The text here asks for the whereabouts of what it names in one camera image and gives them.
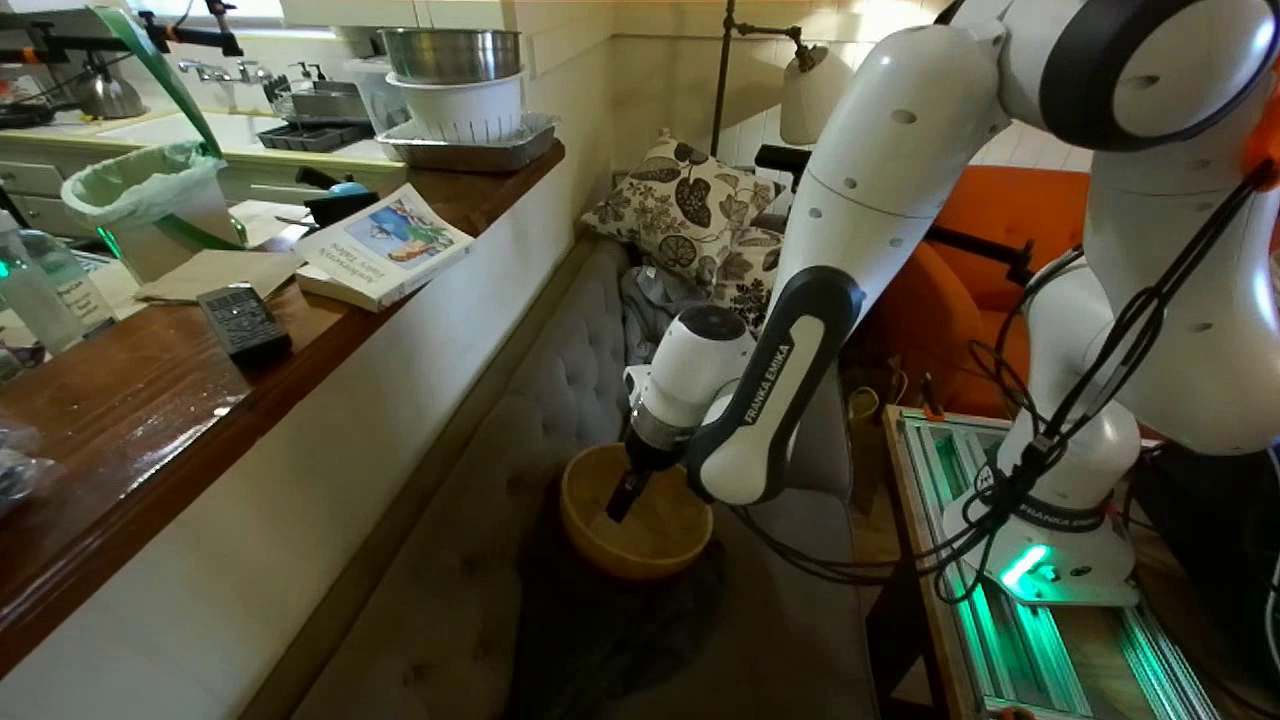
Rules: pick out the beige tufted cushion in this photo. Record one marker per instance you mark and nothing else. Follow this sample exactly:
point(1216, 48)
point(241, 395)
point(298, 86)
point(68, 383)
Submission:
point(440, 603)

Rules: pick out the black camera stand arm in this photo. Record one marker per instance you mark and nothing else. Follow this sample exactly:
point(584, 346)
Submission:
point(986, 250)

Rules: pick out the brown patterned pillow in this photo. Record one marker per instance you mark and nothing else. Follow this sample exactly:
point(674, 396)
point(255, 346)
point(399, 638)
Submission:
point(683, 206)

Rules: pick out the steel mixing bowl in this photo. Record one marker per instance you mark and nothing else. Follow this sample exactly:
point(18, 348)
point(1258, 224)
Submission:
point(452, 54)

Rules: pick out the black camera bar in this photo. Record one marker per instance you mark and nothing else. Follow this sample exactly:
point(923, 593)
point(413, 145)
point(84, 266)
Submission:
point(781, 161)

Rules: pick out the white kitchen worktop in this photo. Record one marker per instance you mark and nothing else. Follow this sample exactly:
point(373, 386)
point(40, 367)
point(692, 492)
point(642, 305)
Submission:
point(160, 132)

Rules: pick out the crumpled clear plastic bag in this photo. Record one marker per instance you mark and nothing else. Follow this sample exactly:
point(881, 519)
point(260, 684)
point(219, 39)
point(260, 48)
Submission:
point(20, 467)

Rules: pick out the orange armchair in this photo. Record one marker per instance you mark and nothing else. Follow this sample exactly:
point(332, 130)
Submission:
point(962, 334)

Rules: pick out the beige paper sheet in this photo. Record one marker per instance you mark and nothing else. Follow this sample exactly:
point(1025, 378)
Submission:
point(223, 274)

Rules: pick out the clear plastic bottle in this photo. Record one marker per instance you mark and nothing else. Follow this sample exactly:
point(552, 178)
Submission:
point(33, 293)

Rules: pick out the white shade floor lamp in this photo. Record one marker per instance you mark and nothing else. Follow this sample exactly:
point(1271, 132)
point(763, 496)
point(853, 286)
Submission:
point(813, 102)

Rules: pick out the dark crumpled cloth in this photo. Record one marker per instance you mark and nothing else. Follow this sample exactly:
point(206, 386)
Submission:
point(584, 643)

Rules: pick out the white illustrated book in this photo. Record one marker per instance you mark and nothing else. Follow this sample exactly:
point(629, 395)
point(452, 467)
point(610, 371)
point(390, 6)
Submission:
point(384, 245)

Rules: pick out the white bin with green bag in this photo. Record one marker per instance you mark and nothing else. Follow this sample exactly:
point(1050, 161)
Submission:
point(146, 202)

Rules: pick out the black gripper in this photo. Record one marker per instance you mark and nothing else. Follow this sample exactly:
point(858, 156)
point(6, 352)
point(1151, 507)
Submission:
point(652, 462)

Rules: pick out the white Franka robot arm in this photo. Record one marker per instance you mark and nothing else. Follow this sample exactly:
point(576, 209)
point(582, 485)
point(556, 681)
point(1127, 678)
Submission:
point(907, 161)

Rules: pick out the brown wooden counter top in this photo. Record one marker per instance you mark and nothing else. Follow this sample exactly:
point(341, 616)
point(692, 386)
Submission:
point(123, 441)

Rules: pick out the rectangular baking tray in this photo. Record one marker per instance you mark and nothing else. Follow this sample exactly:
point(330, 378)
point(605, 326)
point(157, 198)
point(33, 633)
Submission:
point(464, 150)

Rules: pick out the round wooden bowl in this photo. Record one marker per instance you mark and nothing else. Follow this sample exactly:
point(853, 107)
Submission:
point(652, 546)

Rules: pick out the light grey crumpled blanket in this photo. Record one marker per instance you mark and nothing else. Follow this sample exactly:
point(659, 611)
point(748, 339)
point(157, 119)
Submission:
point(652, 301)

